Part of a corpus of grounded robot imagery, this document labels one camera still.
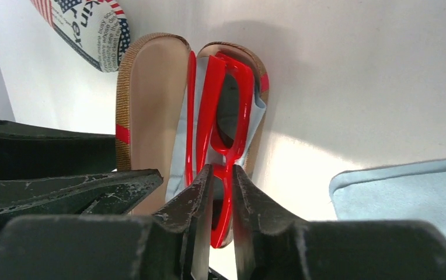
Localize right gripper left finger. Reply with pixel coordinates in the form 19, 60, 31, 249
0, 165, 214, 279

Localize light blue cleaning cloth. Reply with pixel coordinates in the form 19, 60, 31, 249
165, 57, 267, 202

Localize brown striped glasses case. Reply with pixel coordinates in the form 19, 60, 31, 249
116, 33, 270, 221

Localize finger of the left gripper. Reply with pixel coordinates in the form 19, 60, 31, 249
0, 120, 116, 180
0, 170, 163, 230

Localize red sunglasses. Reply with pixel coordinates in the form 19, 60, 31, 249
185, 51, 255, 249

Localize flag print glasses case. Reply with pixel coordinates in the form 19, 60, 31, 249
31, 0, 130, 72

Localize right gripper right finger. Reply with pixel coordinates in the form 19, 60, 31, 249
232, 165, 446, 279

